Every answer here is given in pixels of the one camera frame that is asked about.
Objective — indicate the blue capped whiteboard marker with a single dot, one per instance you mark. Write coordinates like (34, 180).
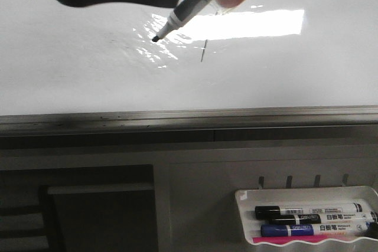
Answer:
(345, 228)

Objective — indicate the metal hook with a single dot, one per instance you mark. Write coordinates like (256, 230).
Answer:
(344, 181)
(289, 182)
(261, 182)
(317, 181)

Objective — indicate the black capped marker top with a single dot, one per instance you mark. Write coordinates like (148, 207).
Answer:
(267, 211)

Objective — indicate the black capped marker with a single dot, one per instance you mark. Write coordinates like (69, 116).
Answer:
(267, 211)
(323, 218)

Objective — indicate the white plastic marker tray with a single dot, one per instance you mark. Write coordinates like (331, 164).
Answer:
(247, 200)

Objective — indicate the black capped marker middle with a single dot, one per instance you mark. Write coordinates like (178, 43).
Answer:
(323, 218)

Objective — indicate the pink strip in tray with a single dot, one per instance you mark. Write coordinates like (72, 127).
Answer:
(308, 239)

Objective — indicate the white whiteboard with metal frame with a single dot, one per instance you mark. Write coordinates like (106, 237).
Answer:
(267, 63)

